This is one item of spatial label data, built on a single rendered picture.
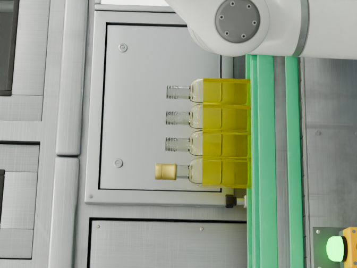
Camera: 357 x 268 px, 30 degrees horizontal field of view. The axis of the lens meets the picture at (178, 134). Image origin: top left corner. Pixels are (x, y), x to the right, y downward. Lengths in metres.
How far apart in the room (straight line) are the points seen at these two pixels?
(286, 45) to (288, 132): 0.38
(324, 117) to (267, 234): 0.25
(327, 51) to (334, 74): 0.37
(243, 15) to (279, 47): 0.12
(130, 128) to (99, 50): 0.21
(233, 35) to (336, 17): 0.17
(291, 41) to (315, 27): 0.04
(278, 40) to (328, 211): 0.43
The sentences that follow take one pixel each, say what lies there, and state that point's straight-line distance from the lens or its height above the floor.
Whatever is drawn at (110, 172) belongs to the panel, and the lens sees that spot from 1.53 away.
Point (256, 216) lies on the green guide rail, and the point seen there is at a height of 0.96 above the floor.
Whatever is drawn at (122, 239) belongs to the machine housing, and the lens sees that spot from 1.53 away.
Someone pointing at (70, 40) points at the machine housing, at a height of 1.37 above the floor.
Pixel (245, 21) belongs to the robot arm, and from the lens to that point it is 0.84.
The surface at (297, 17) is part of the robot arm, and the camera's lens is 0.93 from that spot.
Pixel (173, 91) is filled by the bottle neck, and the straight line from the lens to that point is 1.43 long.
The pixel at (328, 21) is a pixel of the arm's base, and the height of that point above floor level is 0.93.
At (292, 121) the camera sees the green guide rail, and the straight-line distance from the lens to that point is 1.31.
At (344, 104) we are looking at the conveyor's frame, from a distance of 1.32.
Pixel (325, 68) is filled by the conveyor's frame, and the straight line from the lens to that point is 1.33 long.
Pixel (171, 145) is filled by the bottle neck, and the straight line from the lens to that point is 1.39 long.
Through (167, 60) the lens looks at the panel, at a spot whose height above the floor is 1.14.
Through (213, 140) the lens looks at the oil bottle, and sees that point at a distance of 1.39.
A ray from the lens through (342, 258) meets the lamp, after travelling 1.21.
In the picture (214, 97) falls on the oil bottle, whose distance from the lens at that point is 1.41.
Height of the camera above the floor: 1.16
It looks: 2 degrees down
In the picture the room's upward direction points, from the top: 89 degrees counter-clockwise
